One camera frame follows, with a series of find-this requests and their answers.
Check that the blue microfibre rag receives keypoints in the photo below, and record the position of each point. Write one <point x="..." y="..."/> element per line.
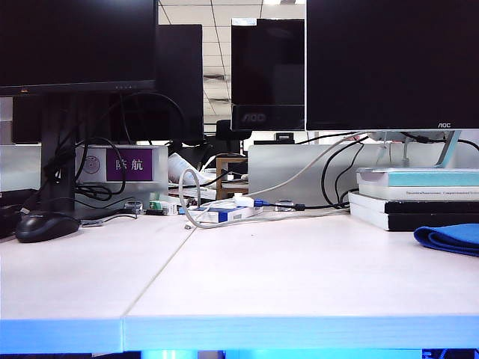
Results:
<point x="449" y="239"/>

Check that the small wooden shelf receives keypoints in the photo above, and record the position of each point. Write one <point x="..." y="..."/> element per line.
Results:
<point x="221" y="175"/>

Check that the white adapter block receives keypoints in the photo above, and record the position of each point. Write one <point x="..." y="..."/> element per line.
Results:
<point x="243" y="200"/>

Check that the blue VGA connector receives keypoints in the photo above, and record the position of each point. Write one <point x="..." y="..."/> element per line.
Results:
<point x="263" y="203"/>

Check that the blue white carton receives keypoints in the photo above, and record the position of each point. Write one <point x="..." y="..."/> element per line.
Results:
<point x="228" y="215"/>

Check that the grey desk partition panel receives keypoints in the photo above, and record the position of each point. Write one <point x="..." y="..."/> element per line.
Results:
<point x="284" y="168"/>

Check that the white printed bag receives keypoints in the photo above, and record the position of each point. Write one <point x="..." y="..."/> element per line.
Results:
<point x="179" y="166"/>

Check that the white frosted sign panel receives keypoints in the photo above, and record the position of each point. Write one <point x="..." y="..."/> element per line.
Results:
<point x="159" y="168"/>

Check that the green white small box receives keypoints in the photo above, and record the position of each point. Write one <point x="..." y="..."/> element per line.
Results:
<point x="159" y="205"/>

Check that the clear small jar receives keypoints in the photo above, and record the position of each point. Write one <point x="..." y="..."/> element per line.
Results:
<point x="134" y="206"/>

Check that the purple name sign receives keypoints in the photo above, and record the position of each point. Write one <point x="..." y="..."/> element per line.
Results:
<point x="129" y="164"/>

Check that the small glossy AOC monitor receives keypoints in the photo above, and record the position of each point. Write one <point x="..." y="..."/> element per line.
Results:
<point x="267" y="63"/>

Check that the matte black background monitor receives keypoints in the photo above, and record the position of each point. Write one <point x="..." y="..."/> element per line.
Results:
<point x="179" y="75"/>

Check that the white book with print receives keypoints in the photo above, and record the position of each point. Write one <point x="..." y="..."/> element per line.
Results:
<point x="411" y="193"/>

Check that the large silver-edged AOC monitor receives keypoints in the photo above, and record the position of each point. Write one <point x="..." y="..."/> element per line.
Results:
<point x="374" y="56"/>

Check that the black monitor stand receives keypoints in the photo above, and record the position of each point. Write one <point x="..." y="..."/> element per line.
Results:
<point x="56" y="131"/>

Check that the teal spine book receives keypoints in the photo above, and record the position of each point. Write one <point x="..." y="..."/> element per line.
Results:
<point x="430" y="177"/>

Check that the black spine white book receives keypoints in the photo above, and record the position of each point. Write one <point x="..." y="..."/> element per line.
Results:
<point x="430" y="222"/>
<point x="430" y="207"/>

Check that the black computer mouse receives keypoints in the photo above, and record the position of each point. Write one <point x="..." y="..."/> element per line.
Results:
<point x="45" y="226"/>

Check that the silver teal monitor stand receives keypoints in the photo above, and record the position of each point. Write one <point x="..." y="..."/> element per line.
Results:
<point x="451" y="146"/>

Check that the black widescreen desk monitor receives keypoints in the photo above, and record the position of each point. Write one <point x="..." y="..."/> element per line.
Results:
<point x="75" y="37"/>

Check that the frosted desk partition panel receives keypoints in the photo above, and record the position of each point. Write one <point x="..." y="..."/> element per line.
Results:
<point x="20" y="168"/>

